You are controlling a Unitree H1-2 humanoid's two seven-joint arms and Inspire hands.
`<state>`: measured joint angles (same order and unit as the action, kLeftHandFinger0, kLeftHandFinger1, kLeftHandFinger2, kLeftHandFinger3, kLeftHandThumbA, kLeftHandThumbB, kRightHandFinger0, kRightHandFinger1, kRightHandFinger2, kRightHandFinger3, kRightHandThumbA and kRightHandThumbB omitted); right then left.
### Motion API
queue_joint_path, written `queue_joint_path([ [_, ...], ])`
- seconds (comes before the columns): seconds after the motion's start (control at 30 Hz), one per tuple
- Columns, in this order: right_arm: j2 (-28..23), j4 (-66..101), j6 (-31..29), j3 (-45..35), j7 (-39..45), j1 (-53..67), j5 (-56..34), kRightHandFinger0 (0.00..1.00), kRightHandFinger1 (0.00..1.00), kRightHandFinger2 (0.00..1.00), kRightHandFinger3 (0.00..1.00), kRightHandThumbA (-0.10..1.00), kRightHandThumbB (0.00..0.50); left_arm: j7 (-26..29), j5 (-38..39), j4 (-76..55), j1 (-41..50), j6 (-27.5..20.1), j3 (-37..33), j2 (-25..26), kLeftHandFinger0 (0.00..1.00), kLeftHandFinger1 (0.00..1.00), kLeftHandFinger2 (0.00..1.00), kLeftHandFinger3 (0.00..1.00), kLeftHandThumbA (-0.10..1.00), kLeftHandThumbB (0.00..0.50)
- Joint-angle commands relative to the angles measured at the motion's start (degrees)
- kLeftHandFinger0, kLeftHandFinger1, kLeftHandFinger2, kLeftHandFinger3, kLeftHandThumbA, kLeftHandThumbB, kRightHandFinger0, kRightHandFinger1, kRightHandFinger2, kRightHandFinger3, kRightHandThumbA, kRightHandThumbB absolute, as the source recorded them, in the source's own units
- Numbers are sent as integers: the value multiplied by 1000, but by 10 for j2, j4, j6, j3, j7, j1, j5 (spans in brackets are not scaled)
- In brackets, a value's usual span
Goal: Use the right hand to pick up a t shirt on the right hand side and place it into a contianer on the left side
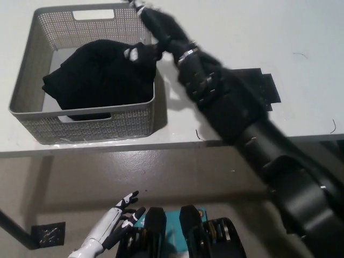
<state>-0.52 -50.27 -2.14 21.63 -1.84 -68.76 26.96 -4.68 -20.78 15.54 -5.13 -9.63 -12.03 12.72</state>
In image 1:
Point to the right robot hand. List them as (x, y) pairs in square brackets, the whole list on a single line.
[(166, 29)]

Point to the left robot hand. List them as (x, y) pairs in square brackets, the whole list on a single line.
[(107, 225)]

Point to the grey perforated plastic basket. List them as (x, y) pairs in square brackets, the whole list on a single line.
[(129, 126)]

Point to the black patterned flat mat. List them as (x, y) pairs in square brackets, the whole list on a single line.
[(268, 88)]

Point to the black table leg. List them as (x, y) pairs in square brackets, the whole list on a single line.
[(16, 229)]

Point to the black table foot plate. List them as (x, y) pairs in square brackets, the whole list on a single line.
[(48, 233)]

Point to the thin black thread piece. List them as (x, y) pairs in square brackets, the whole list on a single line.
[(199, 136), (333, 127)]

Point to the black t-shirt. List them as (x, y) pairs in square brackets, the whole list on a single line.
[(94, 78)]

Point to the black ribbed robot body block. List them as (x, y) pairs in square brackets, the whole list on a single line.
[(145, 236), (215, 239)]

